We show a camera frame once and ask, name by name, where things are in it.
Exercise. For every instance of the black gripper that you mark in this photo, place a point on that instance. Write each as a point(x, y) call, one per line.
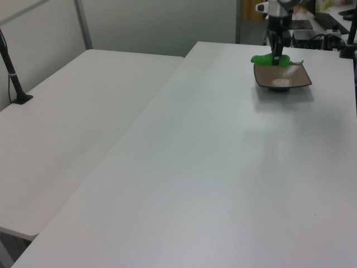
point(279, 25)

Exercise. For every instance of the green chili pepper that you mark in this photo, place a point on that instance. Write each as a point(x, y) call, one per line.
point(262, 59)

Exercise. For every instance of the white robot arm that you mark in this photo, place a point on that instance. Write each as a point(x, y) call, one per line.
point(279, 7)

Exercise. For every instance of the brown square ceramic plate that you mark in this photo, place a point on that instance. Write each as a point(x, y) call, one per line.
point(281, 76)

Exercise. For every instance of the black electronics box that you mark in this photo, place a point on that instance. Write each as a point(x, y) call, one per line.
point(306, 37)

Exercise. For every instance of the black flat tablet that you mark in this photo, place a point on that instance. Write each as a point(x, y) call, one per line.
point(301, 24)

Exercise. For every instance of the black keyboard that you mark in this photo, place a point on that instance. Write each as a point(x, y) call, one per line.
point(327, 21)

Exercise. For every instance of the black camera stand pole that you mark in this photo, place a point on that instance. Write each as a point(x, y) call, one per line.
point(350, 42)

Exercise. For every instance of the grey partition frame post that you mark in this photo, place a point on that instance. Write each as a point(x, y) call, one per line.
point(83, 23)

